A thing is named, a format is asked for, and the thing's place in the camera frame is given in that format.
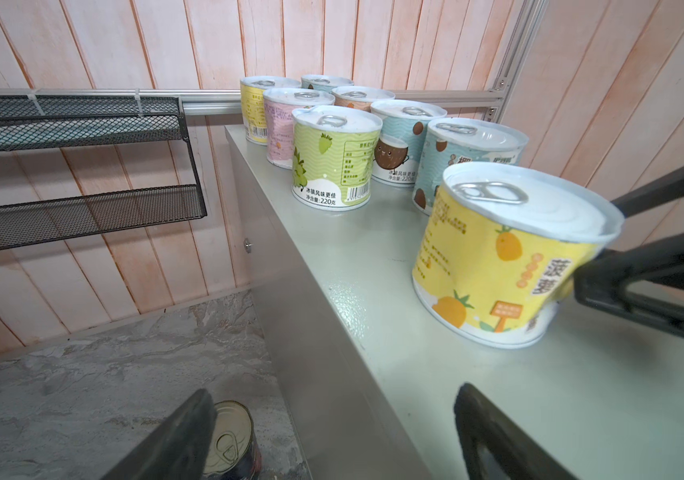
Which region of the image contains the grey metal cabinet counter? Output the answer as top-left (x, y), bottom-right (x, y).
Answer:
top-left (226, 125), bottom-right (684, 479)

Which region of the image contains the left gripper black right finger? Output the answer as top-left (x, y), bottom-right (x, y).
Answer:
top-left (454, 383), bottom-right (574, 479)

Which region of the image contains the yellow can pull-tab lid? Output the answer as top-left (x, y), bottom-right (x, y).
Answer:
top-left (240, 76), bottom-right (301, 145)

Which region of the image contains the pink can pull-tab lid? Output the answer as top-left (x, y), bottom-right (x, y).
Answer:
top-left (264, 87), bottom-right (335, 170)

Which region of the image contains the dark can with brown lid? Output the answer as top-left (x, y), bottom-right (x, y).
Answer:
top-left (203, 400), bottom-right (262, 480)

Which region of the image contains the green white can pull-tab lid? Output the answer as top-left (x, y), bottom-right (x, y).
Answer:
top-left (301, 74), bottom-right (354, 93)

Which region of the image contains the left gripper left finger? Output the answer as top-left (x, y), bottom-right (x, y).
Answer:
top-left (103, 389), bottom-right (217, 480)

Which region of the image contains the right aluminium frame post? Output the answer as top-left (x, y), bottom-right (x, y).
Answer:
top-left (483, 0), bottom-right (548, 123)

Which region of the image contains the black wire mesh basket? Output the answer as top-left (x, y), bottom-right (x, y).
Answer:
top-left (0, 90), bottom-right (207, 251)

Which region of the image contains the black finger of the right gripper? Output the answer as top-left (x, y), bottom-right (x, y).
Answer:
top-left (573, 166), bottom-right (684, 339)

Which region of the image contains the orange can pull-tab lid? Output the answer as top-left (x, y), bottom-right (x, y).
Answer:
top-left (332, 85), bottom-right (396, 112)

